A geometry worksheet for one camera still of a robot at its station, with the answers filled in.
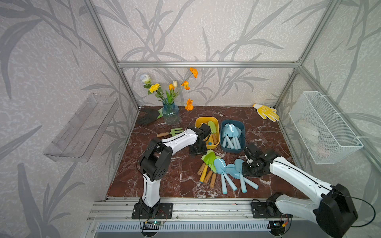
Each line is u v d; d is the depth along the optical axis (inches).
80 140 27.1
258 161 23.1
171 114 40.1
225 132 39.8
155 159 19.8
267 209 26.1
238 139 39.0
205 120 42.6
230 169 34.4
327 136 23.9
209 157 35.7
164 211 28.6
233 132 39.3
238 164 34.2
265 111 46.6
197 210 29.7
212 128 41.7
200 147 30.2
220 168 34.2
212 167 34.4
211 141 37.4
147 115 45.2
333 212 15.4
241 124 40.3
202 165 34.4
